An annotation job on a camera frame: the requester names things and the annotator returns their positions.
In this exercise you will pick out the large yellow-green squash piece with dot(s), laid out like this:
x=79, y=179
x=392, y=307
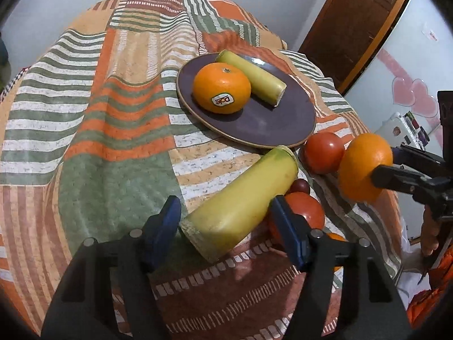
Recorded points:
x=244, y=202

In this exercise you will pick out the small white wall sticker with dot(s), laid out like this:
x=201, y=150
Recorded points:
x=430, y=35

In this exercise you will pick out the small yellow-green squash piece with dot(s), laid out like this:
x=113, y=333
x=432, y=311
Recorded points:
x=253, y=78

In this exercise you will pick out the small dark red fruit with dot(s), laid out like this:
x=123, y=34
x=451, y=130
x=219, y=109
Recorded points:
x=300, y=186

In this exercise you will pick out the plain orange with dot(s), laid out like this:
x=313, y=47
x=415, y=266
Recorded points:
x=364, y=166

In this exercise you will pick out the white refrigerator with magnets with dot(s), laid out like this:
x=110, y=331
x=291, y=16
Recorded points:
x=398, y=129

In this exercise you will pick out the brown wooden door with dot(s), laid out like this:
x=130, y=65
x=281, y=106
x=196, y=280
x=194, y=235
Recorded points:
x=357, y=24

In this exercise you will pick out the person's orange garment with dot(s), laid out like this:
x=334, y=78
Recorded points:
x=430, y=301

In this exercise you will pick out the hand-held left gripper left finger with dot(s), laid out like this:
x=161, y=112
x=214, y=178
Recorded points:
x=165, y=224

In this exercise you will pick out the orange with white sticker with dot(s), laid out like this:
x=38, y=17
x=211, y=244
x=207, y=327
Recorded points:
x=221, y=88

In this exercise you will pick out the person's right hand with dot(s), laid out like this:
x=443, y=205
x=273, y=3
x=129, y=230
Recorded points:
x=429, y=233

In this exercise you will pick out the striped patchwork tablecloth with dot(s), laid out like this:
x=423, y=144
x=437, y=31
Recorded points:
x=106, y=131

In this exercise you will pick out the large red tomato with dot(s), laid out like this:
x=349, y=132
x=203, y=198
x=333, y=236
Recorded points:
x=306, y=212

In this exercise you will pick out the small orange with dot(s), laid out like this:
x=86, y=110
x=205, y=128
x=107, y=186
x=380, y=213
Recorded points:
x=336, y=238

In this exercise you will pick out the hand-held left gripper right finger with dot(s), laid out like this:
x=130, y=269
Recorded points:
x=287, y=232

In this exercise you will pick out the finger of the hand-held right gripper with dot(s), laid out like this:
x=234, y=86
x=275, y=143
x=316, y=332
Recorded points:
x=396, y=177
x=414, y=156

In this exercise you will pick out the dark brown round plate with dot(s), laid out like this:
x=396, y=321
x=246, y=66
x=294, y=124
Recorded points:
x=269, y=117

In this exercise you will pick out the pink heart wall decoration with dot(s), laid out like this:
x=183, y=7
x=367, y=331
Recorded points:
x=412, y=94

